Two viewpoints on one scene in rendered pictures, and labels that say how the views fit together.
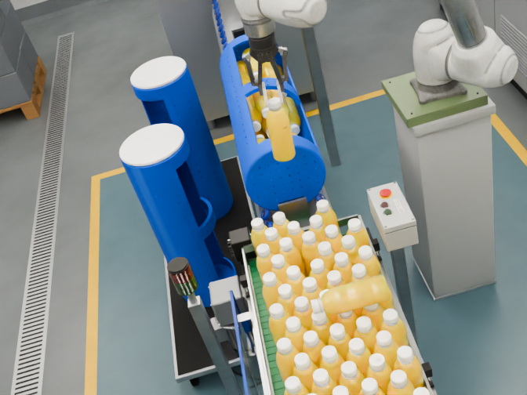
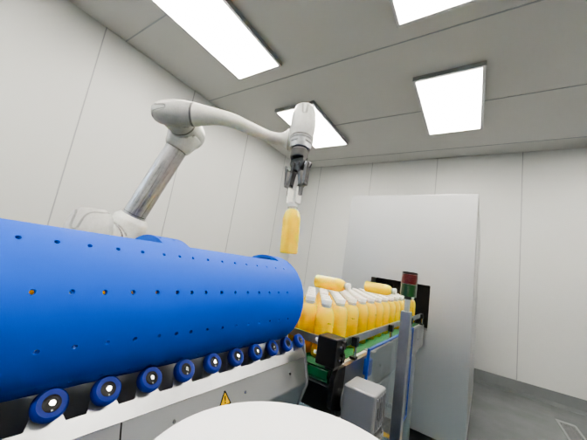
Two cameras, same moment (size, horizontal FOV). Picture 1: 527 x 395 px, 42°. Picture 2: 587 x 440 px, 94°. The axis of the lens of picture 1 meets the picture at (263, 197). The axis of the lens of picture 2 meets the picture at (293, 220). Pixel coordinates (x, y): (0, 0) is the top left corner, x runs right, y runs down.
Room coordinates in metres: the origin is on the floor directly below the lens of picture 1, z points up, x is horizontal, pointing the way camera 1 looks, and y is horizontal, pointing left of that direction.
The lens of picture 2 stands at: (2.68, 0.50, 1.22)
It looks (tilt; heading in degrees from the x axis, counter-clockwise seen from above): 9 degrees up; 214
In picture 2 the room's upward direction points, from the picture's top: 9 degrees clockwise
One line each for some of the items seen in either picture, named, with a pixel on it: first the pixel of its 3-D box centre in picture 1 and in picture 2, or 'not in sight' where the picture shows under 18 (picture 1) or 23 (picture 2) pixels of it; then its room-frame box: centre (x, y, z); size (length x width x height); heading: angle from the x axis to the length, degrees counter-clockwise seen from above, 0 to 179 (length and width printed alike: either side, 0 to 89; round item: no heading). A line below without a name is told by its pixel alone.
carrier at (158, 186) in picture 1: (183, 221); not in sight; (2.44, 0.38, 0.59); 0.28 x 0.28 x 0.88
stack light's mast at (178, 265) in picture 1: (185, 283); (408, 291); (1.43, 0.29, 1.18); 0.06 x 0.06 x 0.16
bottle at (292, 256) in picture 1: (292, 266); not in sight; (1.56, -0.02, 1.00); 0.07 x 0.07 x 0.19
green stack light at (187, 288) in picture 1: (185, 281); (408, 290); (1.43, 0.29, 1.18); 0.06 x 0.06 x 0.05
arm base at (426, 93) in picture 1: (436, 78); not in sight; (2.23, -0.77, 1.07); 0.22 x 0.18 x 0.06; 173
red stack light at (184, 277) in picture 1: (180, 271); (409, 278); (1.43, 0.29, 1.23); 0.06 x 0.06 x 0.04
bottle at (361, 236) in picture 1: (359, 248); not in sight; (1.55, -0.24, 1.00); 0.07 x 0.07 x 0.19
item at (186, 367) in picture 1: (216, 259); not in sight; (2.70, 0.34, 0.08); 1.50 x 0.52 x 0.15; 179
